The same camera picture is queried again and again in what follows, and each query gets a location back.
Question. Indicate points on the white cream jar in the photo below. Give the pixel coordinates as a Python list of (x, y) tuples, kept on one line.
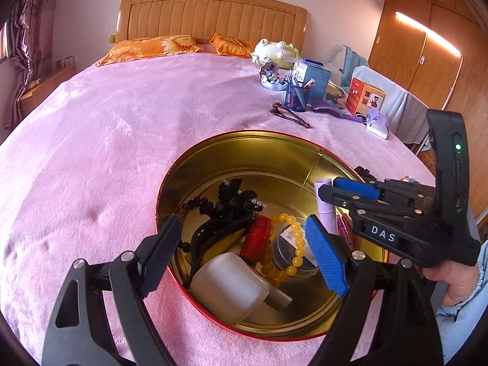
[(228, 288)]

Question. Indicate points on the purple hair brush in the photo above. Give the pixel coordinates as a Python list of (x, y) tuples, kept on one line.
[(331, 109)]

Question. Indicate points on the green frog plush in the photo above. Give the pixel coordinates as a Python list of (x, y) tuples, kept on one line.
[(282, 54)]

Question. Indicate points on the black pearl hair clip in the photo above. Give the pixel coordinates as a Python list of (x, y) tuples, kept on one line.
[(235, 202)]

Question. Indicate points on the orange product box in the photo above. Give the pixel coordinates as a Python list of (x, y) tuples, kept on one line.
[(363, 96)]

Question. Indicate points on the wooden wardrobe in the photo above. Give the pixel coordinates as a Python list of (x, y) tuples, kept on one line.
[(437, 51)]

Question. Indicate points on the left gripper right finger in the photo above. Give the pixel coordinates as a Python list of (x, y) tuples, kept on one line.
[(406, 332)]

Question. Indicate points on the blue mesh pen holder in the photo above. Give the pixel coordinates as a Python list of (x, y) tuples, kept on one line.
[(296, 98)]

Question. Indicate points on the orange floral pillow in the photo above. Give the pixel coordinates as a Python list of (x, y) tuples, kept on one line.
[(148, 48)]

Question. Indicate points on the red round tin box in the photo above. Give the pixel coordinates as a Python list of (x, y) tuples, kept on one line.
[(282, 170)]

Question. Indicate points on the blue plush toy keychain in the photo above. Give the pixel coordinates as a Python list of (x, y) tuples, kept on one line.
[(409, 179)]

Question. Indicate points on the purple curtain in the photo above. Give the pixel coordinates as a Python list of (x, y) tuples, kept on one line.
[(29, 47)]

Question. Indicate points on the black wristwatch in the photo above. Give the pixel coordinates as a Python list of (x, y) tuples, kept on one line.
[(365, 174)]

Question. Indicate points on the purple pen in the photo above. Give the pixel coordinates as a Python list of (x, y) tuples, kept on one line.
[(343, 231)]

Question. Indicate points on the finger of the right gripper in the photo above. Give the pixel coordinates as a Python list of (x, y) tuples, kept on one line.
[(390, 191), (352, 201)]

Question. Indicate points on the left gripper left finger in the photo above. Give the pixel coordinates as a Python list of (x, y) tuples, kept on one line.
[(100, 317)]

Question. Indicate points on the gold tin lid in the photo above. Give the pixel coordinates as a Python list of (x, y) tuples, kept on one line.
[(334, 92)]

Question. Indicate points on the wooden nightstand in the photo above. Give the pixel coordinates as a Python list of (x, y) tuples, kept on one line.
[(40, 89)]

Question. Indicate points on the blue cardboard box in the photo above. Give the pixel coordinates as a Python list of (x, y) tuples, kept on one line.
[(307, 69)]

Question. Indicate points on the light blue sleeve forearm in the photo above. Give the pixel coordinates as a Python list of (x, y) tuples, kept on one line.
[(456, 323)]

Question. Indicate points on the person's right hand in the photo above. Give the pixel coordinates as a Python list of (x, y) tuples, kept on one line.
[(461, 280)]

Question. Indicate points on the clear round plastic case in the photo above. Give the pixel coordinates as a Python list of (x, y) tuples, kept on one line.
[(283, 248)]

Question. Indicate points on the grey cloth drying rack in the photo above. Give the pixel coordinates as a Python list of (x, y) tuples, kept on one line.
[(406, 114)]

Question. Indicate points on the pink bed blanket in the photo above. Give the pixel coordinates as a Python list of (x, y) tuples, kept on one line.
[(80, 175)]

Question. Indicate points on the ceramic figurine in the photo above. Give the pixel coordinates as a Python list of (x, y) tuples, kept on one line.
[(273, 78)]

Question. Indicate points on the wooden headboard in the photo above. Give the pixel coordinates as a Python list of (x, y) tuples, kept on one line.
[(247, 20)]

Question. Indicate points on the purple tissue pack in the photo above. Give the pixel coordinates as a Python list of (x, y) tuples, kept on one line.
[(377, 123)]

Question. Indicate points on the red jewelry box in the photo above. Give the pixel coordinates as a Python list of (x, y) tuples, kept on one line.
[(256, 240)]

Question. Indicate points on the lilac lipstick tube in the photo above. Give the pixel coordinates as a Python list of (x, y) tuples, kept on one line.
[(326, 211)]

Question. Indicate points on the black claw hair clip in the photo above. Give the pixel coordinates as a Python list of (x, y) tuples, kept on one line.
[(219, 225)]

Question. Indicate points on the yellow tube with blue cap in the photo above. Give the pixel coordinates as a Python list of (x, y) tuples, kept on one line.
[(224, 245)]

